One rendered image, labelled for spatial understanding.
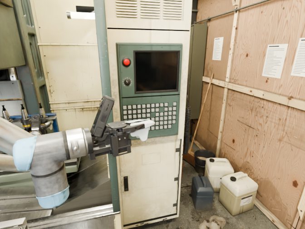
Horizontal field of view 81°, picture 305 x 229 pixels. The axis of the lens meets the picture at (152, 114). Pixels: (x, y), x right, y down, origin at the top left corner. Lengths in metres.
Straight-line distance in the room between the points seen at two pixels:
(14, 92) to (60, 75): 0.53
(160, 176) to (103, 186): 0.57
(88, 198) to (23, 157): 0.96
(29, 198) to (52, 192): 1.03
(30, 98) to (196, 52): 2.28
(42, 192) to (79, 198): 0.88
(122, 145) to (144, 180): 1.18
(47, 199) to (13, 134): 0.20
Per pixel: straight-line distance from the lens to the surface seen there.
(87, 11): 1.81
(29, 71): 2.09
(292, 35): 2.04
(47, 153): 0.49
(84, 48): 2.32
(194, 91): 3.09
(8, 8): 1.99
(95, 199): 1.42
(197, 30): 3.03
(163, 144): 1.53
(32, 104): 2.15
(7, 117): 1.56
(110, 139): 0.51
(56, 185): 0.54
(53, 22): 2.38
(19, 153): 0.49
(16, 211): 1.53
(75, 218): 1.22
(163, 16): 1.35
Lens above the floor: 1.66
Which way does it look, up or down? 19 degrees down
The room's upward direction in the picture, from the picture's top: straight up
